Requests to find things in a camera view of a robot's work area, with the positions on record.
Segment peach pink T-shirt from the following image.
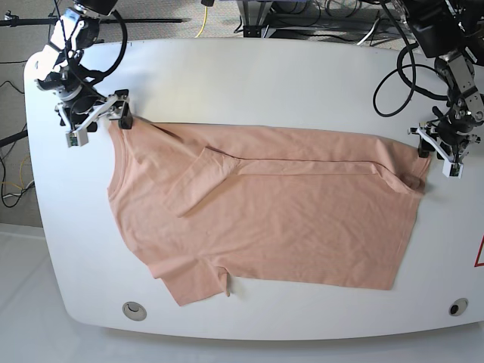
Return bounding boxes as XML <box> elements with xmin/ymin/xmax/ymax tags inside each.
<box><xmin>108</xmin><ymin>119</ymin><xmax>430</xmax><ymax>306</ymax></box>

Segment right table cable grommet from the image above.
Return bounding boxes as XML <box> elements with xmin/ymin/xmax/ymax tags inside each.
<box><xmin>448</xmin><ymin>298</ymin><xmax>469</xmax><ymax>316</ymax></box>

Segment yellow cable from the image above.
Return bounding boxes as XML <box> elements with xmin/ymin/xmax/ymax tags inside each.
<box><xmin>195</xmin><ymin>0</ymin><xmax>215</xmax><ymax>39</ymax></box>

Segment black white gripper body image-left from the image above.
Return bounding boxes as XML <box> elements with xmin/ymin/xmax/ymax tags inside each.
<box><xmin>54</xmin><ymin>89</ymin><xmax>129</xmax><ymax>132</ymax></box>

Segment left table cable grommet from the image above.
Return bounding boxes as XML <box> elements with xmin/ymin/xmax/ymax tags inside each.
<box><xmin>122</xmin><ymin>302</ymin><xmax>147</xmax><ymax>321</ymax></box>

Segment table cable grommet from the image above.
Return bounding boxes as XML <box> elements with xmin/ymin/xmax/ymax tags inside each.
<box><xmin>122</xmin><ymin>302</ymin><xmax>147</xmax><ymax>321</ymax></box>
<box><xmin>448</xmin><ymin>298</ymin><xmax>469</xmax><ymax>316</ymax></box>

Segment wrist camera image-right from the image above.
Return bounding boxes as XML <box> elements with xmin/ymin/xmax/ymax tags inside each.
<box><xmin>442</xmin><ymin>160</ymin><xmax>464</xmax><ymax>178</ymax></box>

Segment black floor cables left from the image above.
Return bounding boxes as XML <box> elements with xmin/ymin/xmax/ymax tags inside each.
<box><xmin>0</xmin><ymin>79</ymin><xmax>35</xmax><ymax>208</ymax></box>

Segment aluminium frame stand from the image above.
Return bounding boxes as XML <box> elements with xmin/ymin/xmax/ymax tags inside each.
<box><xmin>235</xmin><ymin>1</ymin><xmax>415</xmax><ymax>51</ymax></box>

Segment white cable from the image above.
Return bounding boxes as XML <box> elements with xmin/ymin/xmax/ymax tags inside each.
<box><xmin>357</xmin><ymin>17</ymin><xmax>383</xmax><ymax>45</ymax></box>

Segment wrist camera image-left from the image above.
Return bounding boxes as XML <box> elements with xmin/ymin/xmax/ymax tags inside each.
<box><xmin>66</xmin><ymin>129</ymin><xmax>88</xmax><ymax>147</ymax></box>

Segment red triangle sticker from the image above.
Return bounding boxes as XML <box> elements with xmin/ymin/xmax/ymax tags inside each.
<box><xmin>474</xmin><ymin>237</ymin><xmax>484</xmax><ymax>267</ymax></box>

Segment black white gripper body image-right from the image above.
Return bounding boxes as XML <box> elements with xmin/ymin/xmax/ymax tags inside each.
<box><xmin>408</xmin><ymin>121</ymin><xmax>481</xmax><ymax>163</ymax></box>

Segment black tripod stand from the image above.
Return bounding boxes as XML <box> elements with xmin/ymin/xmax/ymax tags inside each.
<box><xmin>0</xmin><ymin>0</ymin><xmax>184</xmax><ymax>51</ymax></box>

